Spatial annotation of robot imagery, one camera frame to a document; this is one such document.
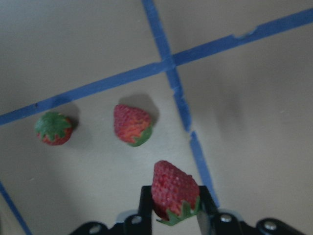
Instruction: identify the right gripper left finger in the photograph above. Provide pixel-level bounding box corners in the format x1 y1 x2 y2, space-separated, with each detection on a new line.
123 186 153 235

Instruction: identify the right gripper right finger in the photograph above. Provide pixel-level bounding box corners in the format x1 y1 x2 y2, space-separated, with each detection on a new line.
197 186 244 235

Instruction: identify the red strawberry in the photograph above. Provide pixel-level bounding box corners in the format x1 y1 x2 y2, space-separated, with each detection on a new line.
151 161 201 226
113 104 153 147
34 112 73 146

